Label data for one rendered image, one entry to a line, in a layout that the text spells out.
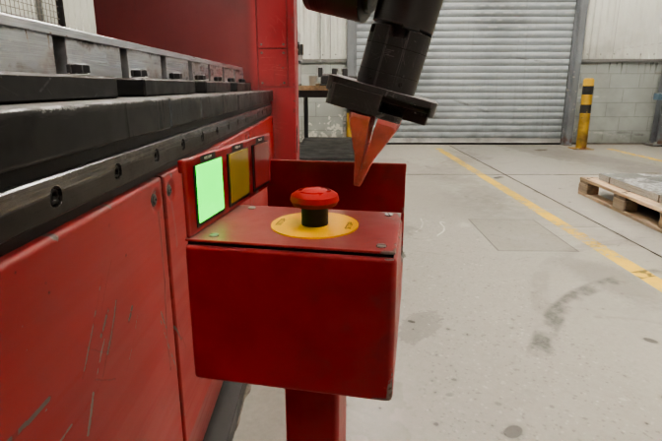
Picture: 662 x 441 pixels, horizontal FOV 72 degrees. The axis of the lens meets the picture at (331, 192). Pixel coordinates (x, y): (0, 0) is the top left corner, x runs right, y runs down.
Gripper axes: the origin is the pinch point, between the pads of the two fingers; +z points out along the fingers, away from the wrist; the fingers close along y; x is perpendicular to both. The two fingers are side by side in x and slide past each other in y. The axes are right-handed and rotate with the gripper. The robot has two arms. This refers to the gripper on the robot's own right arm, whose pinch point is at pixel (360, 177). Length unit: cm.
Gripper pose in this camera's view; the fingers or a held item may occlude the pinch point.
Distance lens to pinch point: 46.2
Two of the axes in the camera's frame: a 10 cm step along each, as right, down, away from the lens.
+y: -9.5, -2.9, 1.1
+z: -2.5, 9.3, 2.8
